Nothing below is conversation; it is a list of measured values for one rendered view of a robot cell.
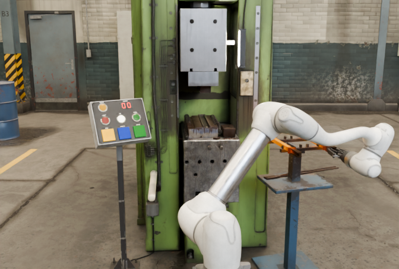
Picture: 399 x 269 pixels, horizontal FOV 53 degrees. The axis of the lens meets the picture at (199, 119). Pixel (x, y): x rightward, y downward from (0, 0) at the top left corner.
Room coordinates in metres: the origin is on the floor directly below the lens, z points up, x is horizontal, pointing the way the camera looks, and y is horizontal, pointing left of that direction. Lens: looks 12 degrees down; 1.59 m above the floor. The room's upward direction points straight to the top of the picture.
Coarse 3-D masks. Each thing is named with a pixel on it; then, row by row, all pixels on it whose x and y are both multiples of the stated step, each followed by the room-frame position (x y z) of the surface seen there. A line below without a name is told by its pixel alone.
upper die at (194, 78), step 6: (186, 72) 2.81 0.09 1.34; (192, 72) 2.61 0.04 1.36; (198, 72) 2.61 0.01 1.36; (204, 72) 2.62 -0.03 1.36; (210, 72) 2.62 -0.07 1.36; (216, 72) 2.62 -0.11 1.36; (186, 78) 2.81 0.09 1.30; (192, 78) 2.61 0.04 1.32; (198, 78) 2.61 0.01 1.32; (204, 78) 2.62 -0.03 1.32; (210, 78) 2.62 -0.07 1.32; (216, 78) 2.62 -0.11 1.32; (192, 84) 2.61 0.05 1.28; (198, 84) 2.61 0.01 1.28; (204, 84) 2.62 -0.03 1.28; (210, 84) 2.62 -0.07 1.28; (216, 84) 2.62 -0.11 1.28
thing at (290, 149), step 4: (272, 140) 2.51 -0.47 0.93; (276, 140) 2.46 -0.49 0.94; (280, 144) 2.39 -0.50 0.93; (284, 144) 2.36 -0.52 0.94; (284, 148) 2.33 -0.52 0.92; (288, 148) 2.26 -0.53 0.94; (292, 148) 2.25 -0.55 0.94; (288, 152) 2.26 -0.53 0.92; (292, 152) 2.25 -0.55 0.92; (296, 152) 2.18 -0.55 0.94; (300, 152) 2.18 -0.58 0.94; (296, 156) 2.18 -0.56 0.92; (300, 156) 2.18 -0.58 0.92
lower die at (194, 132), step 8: (192, 120) 2.88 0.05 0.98; (200, 120) 2.82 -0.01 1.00; (208, 120) 2.84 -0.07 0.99; (192, 128) 2.62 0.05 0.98; (200, 128) 2.61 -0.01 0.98; (208, 128) 2.62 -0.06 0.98; (216, 128) 2.62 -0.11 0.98; (192, 136) 2.61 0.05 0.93; (200, 136) 2.61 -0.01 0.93; (208, 136) 2.62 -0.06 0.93; (216, 136) 2.62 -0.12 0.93
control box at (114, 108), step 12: (96, 108) 2.39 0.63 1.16; (108, 108) 2.42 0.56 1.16; (120, 108) 2.45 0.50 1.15; (132, 108) 2.49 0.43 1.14; (144, 108) 2.53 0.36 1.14; (96, 120) 2.35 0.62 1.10; (132, 120) 2.45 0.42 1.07; (144, 120) 2.48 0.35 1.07; (96, 132) 2.31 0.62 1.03; (132, 132) 2.40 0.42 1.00; (96, 144) 2.31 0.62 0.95; (108, 144) 2.31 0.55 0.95; (120, 144) 2.38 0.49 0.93
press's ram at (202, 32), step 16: (192, 16) 2.61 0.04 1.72; (208, 16) 2.62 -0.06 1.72; (224, 16) 2.63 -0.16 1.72; (192, 32) 2.61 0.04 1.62; (208, 32) 2.62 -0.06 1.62; (224, 32) 2.63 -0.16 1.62; (192, 48) 2.62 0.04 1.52; (208, 48) 2.62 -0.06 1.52; (224, 48) 2.63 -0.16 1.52; (192, 64) 2.61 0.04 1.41; (208, 64) 2.62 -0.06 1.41; (224, 64) 2.63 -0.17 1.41
